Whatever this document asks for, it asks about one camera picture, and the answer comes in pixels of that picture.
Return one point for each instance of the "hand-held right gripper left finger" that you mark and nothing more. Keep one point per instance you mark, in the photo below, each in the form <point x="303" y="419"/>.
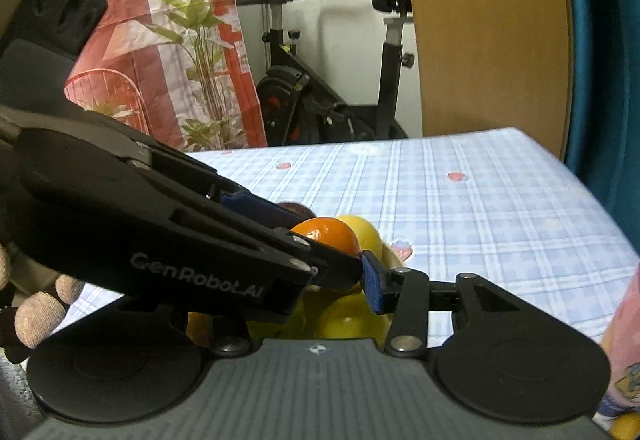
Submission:
<point x="230" y="342"/>

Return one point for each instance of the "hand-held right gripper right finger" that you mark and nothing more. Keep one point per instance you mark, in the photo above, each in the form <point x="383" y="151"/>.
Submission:
<point x="374" y="285"/>

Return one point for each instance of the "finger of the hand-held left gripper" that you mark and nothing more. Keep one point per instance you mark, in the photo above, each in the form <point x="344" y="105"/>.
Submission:
<point x="200" y="174"/>
<point x="330" y="270"/>

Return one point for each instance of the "small orange mandarin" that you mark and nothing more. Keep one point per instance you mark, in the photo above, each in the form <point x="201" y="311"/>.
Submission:
<point x="327" y="232"/>
<point x="200" y="330"/>

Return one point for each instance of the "yellow lemon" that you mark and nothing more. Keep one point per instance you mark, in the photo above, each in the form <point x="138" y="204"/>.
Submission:
<point x="350" y="320"/>
<point x="367" y="235"/>

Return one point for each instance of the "yellow-green round fruit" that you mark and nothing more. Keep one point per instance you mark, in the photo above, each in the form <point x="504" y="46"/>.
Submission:
<point x="302" y="315"/>

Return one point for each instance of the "dark purple passion fruit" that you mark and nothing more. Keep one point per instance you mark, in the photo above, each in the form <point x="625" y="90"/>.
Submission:
<point x="297" y="211"/>

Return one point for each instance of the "person's left hand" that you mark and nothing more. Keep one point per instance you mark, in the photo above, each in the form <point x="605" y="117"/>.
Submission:
<point x="40" y="320"/>

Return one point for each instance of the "black exercise bike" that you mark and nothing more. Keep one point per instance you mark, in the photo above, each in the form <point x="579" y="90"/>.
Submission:
<point x="290" y="89"/>

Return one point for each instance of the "blue checked tablecloth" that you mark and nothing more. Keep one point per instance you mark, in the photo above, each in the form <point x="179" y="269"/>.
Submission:
<point x="500" y="220"/>

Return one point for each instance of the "wooden board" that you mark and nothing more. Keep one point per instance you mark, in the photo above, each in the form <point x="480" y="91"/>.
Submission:
<point x="490" y="19"/>

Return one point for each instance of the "small yellow fruit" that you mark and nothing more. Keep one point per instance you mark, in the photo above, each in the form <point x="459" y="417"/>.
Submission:
<point x="627" y="427"/>

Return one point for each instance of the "blue curtain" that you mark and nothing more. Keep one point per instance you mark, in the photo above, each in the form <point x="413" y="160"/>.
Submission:
<point x="610" y="69"/>

